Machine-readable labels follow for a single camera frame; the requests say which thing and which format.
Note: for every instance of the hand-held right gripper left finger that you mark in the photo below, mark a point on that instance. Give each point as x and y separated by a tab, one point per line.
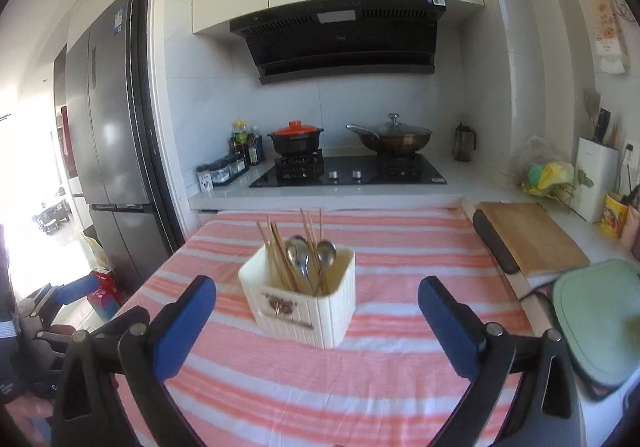
180	327

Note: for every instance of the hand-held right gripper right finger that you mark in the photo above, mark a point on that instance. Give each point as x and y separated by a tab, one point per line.
450	327

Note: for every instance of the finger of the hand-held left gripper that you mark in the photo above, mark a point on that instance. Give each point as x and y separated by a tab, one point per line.
75	289

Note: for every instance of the set of wooden chopsticks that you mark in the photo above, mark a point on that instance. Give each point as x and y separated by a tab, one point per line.
276	252

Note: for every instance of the white ribbed utensil holder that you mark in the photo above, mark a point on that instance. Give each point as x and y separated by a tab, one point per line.
310	317

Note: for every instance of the red and blue bag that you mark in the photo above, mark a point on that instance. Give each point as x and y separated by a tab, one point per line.
105	297

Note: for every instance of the person's dark clothing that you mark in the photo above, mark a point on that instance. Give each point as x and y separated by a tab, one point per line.
7	367

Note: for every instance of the dark dining furniture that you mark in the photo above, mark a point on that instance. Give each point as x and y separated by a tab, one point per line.
50	217

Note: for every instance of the orange white striped cloth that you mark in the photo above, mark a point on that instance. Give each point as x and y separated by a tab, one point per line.
390	377

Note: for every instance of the black padded mat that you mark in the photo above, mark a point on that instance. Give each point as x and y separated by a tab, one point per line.
495	242

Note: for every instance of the wooden cutting board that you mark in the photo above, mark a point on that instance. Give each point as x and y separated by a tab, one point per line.
535	237

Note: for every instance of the green cutting board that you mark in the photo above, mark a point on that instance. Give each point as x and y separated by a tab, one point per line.
595	317

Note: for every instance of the spice jars row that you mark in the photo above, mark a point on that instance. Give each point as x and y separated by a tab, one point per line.
222	172

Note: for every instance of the grey refrigerator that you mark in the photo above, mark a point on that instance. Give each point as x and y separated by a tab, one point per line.
110	127

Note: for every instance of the black gas stove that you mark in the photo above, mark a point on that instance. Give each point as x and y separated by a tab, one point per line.
350	177

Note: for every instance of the clear bag with yellow-green contents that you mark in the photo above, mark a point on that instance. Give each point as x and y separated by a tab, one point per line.
550	174

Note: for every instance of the dark sauce bottle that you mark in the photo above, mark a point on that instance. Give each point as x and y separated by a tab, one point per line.
255	149

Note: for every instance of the dark wok with glass lid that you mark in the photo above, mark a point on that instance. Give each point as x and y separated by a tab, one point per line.
395	142

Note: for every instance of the yellow printed container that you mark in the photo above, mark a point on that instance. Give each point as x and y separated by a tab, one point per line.
612	217

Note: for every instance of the pink container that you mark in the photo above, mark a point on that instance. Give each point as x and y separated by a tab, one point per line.
631	232

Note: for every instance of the white knife holder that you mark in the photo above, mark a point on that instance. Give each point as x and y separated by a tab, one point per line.
595	177

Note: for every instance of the black pot with red lid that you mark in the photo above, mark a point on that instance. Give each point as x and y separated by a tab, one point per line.
295	142

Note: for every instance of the metal spatula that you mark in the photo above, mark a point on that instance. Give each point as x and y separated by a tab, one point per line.
591	104

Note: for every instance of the black range hood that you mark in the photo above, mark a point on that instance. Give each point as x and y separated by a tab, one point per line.
340	47

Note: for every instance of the wall calendar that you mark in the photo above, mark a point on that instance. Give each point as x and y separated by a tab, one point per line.
607	27

